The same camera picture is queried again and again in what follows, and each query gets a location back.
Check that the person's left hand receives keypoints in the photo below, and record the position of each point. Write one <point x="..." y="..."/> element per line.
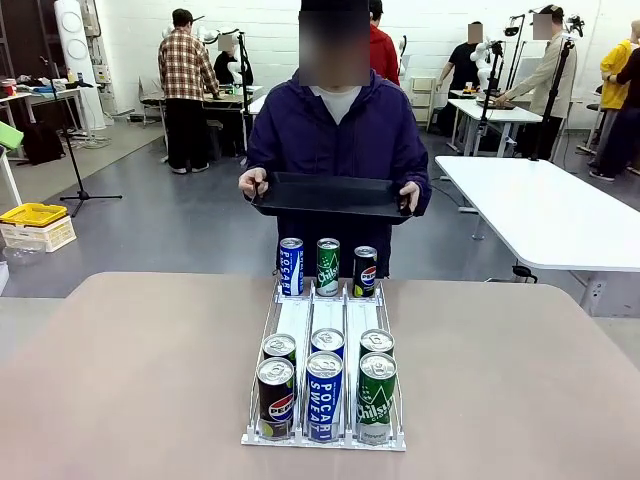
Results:
<point x="410" y="195"/>

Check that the person's right hand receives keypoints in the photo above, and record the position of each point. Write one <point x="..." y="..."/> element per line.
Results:
<point x="250" y="184"/>

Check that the black serving tray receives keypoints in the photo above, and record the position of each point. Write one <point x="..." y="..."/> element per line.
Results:
<point x="330" y="195"/>

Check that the blue Pocari Sweat can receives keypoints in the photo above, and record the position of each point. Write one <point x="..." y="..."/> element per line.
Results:
<point x="291" y="270"/>
<point x="324" y="400"/>
<point x="327" y="340"/>

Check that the person's right forearm purple sleeve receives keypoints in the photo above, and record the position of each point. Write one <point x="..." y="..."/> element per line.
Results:
<point x="257" y="155"/>

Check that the person's left forearm purple sleeve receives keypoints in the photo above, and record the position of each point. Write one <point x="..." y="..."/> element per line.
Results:
<point x="417" y="160"/>

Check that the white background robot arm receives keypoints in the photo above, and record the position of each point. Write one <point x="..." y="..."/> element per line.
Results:
<point x="484" y="55"/>

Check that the person in purple jacket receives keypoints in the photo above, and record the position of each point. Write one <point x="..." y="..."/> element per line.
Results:
<point x="340" y="145"/>

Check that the seated person in black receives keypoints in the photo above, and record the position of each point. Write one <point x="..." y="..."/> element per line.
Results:
<point x="225" y="67"/>

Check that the person in red hoodie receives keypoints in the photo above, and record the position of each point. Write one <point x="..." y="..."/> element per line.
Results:
<point x="384" y="50"/>

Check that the person in black clothes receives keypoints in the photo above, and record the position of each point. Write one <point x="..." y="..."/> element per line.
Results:
<point x="617" y="140"/>

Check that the person in yellow hoodie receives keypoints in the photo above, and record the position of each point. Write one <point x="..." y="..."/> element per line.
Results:
<point x="612" y="75"/>

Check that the wooden background table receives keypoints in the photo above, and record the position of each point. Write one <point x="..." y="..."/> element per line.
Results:
<point x="225" y="100"/>

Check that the black Pepsi can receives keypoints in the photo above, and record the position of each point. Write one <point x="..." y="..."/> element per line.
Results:
<point x="279" y="345"/>
<point x="365" y="275"/>
<point x="275" y="400"/>

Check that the green Chilsung cider can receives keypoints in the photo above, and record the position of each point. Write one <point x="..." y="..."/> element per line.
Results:
<point x="376" y="341"/>
<point x="328" y="270"/>
<point x="377" y="400"/>

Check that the white background table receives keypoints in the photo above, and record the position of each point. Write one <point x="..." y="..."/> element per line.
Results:
<point x="500" y="112"/>

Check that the man in plaid shirt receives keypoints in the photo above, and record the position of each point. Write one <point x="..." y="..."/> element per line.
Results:
<point x="185" y="65"/>

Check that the large white table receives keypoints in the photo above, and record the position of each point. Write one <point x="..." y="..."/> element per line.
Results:
<point x="550" y="215"/>

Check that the man in black t-shirt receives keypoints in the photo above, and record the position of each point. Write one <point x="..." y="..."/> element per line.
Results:
<point x="462" y="62"/>

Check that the white sloped can rack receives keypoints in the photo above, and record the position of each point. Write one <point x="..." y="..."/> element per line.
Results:
<point x="327" y="312"/>

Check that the black microphone stand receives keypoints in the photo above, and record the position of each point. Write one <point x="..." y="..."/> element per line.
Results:
<point x="82" y="196"/>

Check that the man in beige jacket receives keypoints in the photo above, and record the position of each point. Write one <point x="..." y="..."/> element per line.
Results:
<point x="545" y="80"/>

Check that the black light stand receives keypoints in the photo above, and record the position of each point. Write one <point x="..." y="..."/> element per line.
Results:
<point x="512" y="30"/>

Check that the white plastic crate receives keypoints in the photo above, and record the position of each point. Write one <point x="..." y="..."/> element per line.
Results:
<point x="50" y="237"/>

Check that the cluttered white desk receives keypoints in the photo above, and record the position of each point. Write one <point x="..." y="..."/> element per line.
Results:
<point x="60" y="92"/>

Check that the black bag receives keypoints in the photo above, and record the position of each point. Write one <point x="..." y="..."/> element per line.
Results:
<point x="42" y="145"/>

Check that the yellow folding crate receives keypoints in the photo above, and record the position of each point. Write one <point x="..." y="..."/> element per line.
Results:
<point x="32" y="214"/>

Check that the white tower air conditioner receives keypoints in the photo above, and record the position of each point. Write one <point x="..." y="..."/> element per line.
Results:
<point x="75" y="50"/>

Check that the clear plastic bowl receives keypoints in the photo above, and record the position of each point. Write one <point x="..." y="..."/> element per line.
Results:
<point x="22" y="256"/>

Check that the green board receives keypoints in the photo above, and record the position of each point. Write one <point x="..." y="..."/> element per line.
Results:
<point x="10" y="135"/>

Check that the black camera tripod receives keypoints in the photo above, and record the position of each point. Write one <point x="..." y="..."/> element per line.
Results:
<point x="489" y="107"/>
<point x="562" y="60"/>

